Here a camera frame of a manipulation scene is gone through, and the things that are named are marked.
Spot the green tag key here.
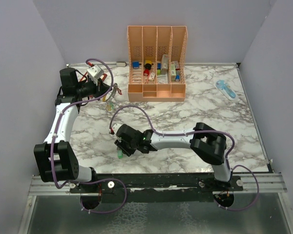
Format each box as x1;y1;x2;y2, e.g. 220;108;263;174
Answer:
117;148;123;159

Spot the metal coil keyring yellow handle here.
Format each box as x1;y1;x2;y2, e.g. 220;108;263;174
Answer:
103;83;118;102

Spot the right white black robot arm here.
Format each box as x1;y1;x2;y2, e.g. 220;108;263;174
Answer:
111;122;232;191

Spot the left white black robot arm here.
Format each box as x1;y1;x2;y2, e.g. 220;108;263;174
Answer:
34;65;110;193

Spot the yellow tag key upper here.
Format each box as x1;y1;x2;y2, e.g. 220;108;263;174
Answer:
106;102;114;112

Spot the red black bottle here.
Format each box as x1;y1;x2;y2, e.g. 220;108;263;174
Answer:
143;63;152;77

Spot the yellow block in organizer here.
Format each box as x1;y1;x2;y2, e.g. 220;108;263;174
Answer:
144;60;152;65

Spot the peach plastic desk organizer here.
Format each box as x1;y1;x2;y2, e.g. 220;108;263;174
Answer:
127;26;188;102

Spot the grey green box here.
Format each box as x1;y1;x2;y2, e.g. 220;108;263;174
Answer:
160;54;168;75

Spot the blue packaged item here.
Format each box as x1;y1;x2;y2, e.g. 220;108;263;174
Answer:
215;80;238;101

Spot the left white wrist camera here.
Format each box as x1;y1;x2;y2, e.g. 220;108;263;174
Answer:
86;64;104;83

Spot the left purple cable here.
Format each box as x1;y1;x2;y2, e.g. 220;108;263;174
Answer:
50;58;127;215

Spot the white adapter at wall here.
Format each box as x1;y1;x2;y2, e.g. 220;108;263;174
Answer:
116;61;127;67

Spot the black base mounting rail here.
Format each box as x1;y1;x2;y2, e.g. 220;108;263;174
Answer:
65;173;243;203

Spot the aluminium frame rail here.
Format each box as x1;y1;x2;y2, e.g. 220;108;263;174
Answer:
29;174;287;196

